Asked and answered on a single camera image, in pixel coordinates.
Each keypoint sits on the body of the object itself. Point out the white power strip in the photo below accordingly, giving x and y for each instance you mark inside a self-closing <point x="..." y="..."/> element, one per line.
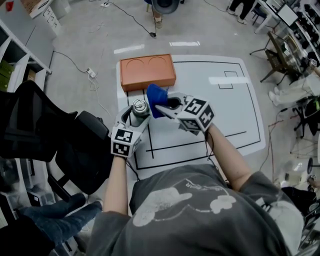
<point x="91" y="73"/>

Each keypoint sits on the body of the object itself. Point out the black metal stand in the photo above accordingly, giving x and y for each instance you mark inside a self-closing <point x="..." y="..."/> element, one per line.
<point x="275" y="62"/>

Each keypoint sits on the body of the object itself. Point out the orange box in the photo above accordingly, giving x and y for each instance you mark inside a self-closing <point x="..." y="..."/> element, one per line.
<point x="147" y="72"/>

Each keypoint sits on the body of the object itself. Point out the white rack with clear drawers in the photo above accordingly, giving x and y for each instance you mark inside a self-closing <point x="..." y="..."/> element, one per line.
<point x="37" y="197"/>

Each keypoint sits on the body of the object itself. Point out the person's left forearm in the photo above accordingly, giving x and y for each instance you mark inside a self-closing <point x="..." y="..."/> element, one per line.
<point x="116" y="185"/>

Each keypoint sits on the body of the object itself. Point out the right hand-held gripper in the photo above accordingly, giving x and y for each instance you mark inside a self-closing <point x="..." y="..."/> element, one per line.
<point x="197" y="115"/>

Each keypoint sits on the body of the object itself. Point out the person's right forearm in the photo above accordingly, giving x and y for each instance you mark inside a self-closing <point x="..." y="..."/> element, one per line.
<point x="227" y="157"/>

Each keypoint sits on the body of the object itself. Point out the black swivel chair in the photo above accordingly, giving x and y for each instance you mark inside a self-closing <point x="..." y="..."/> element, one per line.
<point x="306" y="117"/>

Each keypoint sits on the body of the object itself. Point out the green box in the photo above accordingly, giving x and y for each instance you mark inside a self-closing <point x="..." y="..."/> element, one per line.
<point x="5" y="82"/>
<point x="6" y="67"/>

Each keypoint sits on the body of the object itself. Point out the black mesh office chair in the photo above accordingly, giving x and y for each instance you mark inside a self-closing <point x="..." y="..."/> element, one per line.
<point x="62" y="140"/>

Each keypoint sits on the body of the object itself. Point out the brown cardboard box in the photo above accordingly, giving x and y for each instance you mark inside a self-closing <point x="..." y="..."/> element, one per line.
<point x="30" y="75"/>

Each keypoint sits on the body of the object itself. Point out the blue cloth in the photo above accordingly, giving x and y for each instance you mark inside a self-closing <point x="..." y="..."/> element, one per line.
<point x="156" y="98"/>

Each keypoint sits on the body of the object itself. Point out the white desk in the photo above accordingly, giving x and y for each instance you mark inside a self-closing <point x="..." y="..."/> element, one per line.
<point x="287" y="12"/>

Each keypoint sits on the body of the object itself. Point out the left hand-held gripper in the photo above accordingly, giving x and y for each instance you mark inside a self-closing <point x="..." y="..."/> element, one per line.
<point x="122" y="140"/>

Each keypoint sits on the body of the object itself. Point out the black power adapter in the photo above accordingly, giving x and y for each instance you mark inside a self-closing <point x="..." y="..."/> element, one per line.
<point x="153" y="34"/>

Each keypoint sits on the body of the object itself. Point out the small steel bottle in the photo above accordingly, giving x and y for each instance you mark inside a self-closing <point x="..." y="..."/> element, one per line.
<point x="139" y="112"/>

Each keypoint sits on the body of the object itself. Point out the white open shelf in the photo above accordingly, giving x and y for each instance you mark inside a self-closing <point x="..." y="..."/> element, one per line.
<point x="22" y="53"/>

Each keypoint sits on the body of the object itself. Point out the white drawer cabinet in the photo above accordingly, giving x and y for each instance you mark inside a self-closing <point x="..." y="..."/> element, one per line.
<point x="50" y="20"/>

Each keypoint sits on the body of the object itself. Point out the person's grey printed t-shirt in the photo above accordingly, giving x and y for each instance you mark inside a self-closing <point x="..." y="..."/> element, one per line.
<point x="195" y="220"/>

